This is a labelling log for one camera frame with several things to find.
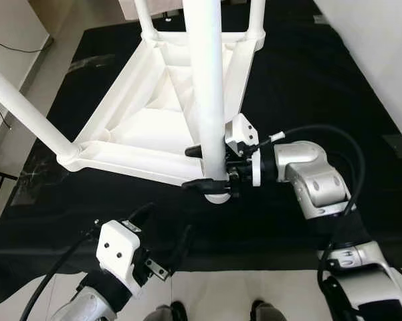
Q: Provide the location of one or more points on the white plastic table leg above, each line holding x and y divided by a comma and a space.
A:
256, 17
207, 80
27, 110
144, 17

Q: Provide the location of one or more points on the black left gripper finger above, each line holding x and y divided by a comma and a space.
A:
180, 247
142, 214

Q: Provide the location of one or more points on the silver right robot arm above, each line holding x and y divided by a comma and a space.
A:
314, 180

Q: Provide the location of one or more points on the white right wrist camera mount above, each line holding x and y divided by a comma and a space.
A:
239, 130

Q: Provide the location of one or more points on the white plastic table top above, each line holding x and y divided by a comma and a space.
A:
140, 134

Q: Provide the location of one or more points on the black tablecloth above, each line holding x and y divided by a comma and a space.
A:
321, 100

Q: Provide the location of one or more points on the black folding chair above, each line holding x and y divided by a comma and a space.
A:
0, 175

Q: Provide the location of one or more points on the grey tape piece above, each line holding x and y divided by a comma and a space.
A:
391, 144

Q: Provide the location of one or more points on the clear tape patch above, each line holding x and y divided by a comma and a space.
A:
33, 170
90, 61

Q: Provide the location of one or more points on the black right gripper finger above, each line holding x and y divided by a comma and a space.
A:
194, 152
204, 184

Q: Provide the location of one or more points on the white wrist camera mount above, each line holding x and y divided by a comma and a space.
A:
239, 130
117, 253

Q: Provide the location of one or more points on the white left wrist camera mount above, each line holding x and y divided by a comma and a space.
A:
117, 253

